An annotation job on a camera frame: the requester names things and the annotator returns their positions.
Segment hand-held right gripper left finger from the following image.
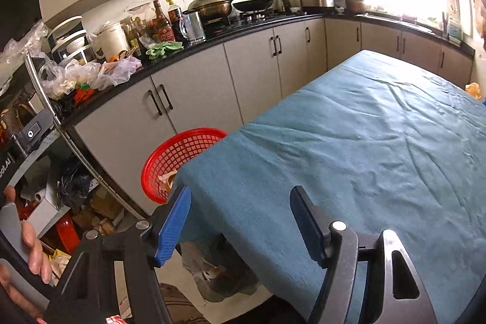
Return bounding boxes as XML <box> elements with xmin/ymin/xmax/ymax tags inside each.
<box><xmin>46</xmin><ymin>184</ymin><xmax>192</xmax><ymax>324</ymax></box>

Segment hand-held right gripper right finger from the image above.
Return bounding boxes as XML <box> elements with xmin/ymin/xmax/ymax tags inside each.
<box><xmin>289</xmin><ymin>185</ymin><xmax>435</xmax><ymax>324</ymax></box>

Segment red plastic mesh basket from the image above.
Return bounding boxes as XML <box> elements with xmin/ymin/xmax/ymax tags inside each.
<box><xmin>141</xmin><ymin>127</ymin><xmax>228</xmax><ymax>205</ymax></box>

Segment person's left hand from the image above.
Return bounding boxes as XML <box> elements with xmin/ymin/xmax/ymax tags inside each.
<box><xmin>0</xmin><ymin>185</ymin><xmax>53</xmax><ymax>321</ymax></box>

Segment black plastic bag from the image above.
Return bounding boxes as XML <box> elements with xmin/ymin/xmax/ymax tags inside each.
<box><xmin>59</xmin><ymin>157</ymin><xmax>94</xmax><ymax>211</ymax></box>

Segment pile of cardboard boxes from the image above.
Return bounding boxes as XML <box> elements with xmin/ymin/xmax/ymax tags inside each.
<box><xmin>15</xmin><ymin>172</ymin><xmax>126</xmax><ymax>271</ymax></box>

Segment crinkled transparent bag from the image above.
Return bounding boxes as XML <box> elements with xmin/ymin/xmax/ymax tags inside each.
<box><xmin>0</xmin><ymin>20</ymin><xmax>48</xmax><ymax>93</ymax></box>

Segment blue tablecloth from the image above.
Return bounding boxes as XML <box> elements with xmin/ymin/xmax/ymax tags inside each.
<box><xmin>173</xmin><ymin>49</ymin><xmax>486</xmax><ymax>324</ymax></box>

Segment white electric cooker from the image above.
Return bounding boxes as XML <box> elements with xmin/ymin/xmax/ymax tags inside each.
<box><xmin>91</xmin><ymin>22</ymin><xmax>130</xmax><ymax>61</ymax></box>

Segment green cloth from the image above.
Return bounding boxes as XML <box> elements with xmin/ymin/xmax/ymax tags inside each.
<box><xmin>145</xmin><ymin>40</ymin><xmax>184</xmax><ymax>60</ymax></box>

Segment grey kitchen base cabinets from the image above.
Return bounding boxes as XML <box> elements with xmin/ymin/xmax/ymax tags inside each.
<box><xmin>64</xmin><ymin>15</ymin><xmax>475</xmax><ymax>211</ymax></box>

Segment red label sauce bottle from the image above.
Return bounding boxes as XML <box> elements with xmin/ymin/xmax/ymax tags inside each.
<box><xmin>152</xmin><ymin>0</ymin><xmax>171</xmax><ymax>42</ymax></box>

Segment black kitchen countertop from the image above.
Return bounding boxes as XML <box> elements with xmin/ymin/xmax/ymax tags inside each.
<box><xmin>57</xmin><ymin>11</ymin><xmax>476</xmax><ymax>129</ymax></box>

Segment dark soy sauce bottle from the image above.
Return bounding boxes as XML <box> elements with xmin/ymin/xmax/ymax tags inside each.
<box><xmin>167</xmin><ymin>0</ymin><xmax>188</xmax><ymax>42</ymax></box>

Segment steel electric kettle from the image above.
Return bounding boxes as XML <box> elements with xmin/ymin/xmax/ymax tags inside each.
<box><xmin>182</xmin><ymin>10</ymin><xmax>207</xmax><ymax>44</ymax></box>

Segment yellow plastic bag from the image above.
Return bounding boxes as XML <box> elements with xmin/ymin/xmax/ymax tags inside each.
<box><xmin>465</xmin><ymin>82</ymin><xmax>484</xmax><ymax>99</ymax></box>

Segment steel wok with lid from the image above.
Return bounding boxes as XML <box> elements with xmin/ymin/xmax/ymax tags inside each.
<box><xmin>187</xmin><ymin>0</ymin><xmax>235</xmax><ymax>19</ymax></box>

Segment brown cooking pot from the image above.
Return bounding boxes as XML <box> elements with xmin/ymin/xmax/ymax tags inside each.
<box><xmin>345</xmin><ymin>0</ymin><xmax>368</xmax><ymax>14</ymax></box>

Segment black wok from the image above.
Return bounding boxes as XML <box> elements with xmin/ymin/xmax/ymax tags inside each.
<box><xmin>232</xmin><ymin>0</ymin><xmax>283</xmax><ymax>13</ymax></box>

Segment white green container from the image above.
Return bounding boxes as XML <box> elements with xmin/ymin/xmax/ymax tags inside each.
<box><xmin>446</xmin><ymin>11</ymin><xmax>466</xmax><ymax>42</ymax></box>

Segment chrome metal rail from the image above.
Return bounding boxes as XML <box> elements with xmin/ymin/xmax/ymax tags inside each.
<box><xmin>23</xmin><ymin>51</ymin><xmax>152</xmax><ymax>220</ymax></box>

